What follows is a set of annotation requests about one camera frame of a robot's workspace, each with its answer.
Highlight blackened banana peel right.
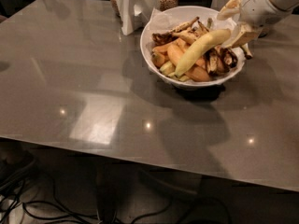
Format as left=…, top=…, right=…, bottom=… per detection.
left=205, top=46, right=238, bottom=76

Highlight white paper bowl liner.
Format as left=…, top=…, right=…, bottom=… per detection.
left=149, top=6, right=235, bottom=33

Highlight yellow banana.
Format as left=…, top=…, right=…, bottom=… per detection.
left=174, top=28, right=253, bottom=78

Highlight blackened banana peel top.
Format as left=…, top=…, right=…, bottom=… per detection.
left=151, top=17, right=212, bottom=45

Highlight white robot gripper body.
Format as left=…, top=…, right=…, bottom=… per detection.
left=239, top=0, right=299, bottom=28

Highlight pale green vegetable piece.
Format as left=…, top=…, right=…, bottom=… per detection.
left=159, top=61, right=190, bottom=82

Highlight white bowl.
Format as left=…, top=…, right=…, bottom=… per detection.
left=140, top=9, right=246, bottom=91

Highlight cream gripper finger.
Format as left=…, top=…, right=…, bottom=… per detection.
left=217, top=0, right=242, bottom=21
left=221, top=21, right=262, bottom=49

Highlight black floor cables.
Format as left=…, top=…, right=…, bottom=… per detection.
left=0, top=159, right=233, bottom=224

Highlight blackened banana peel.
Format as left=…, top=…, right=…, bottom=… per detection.
left=151, top=17, right=212, bottom=45
left=205, top=46, right=238, bottom=76

